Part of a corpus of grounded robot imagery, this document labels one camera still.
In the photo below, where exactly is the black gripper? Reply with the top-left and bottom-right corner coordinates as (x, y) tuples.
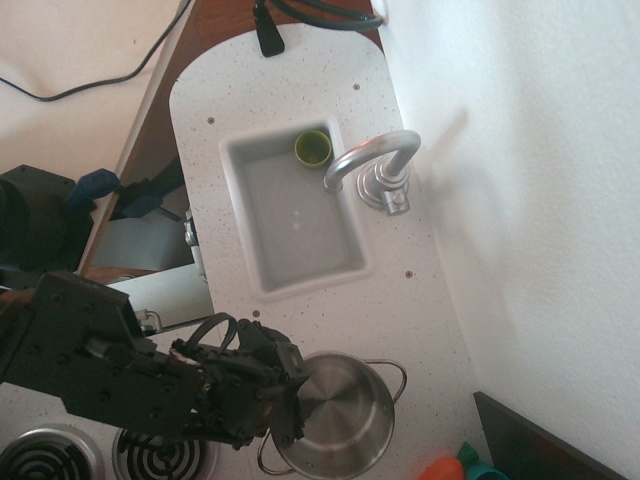
(171, 313), (309, 447)

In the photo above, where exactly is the stainless steel pot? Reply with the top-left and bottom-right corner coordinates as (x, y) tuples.
(256, 351), (408, 479)

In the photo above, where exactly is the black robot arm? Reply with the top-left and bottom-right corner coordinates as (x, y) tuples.
(1, 272), (308, 449)

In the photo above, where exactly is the right stove burner coil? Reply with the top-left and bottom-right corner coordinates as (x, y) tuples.
(112, 430), (220, 480)

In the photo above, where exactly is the stove burner coil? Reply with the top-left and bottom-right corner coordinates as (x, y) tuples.
(112, 430), (220, 480)
(1, 424), (105, 480)

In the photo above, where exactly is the white toy sink basin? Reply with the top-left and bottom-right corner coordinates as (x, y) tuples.
(219, 115), (373, 301)

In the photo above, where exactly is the orange toy carrot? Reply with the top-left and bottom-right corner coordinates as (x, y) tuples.
(417, 456), (465, 480)

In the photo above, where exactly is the white speckled toy counter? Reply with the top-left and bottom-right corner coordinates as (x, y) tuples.
(0, 30), (494, 480)

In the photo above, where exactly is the teal plastic toy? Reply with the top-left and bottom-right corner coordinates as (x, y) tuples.
(456, 442), (509, 480)

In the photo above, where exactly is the silver toy faucet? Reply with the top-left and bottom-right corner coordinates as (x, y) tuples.
(324, 130), (421, 216)

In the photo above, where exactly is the dark board corner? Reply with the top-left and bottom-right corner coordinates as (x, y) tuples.
(473, 390), (639, 479)

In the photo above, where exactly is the left stove burner coil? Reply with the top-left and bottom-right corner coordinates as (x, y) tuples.
(1, 424), (105, 480)

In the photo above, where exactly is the green plastic cup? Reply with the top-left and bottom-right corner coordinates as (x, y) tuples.
(294, 130), (333, 169)

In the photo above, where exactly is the black clamp handle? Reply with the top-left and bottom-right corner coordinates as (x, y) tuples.
(252, 0), (285, 58)

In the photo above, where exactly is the thick dark cable bundle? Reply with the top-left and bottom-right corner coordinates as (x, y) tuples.
(272, 0), (391, 32)

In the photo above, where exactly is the thin black cable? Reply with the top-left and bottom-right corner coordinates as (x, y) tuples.
(0, 0), (194, 104)

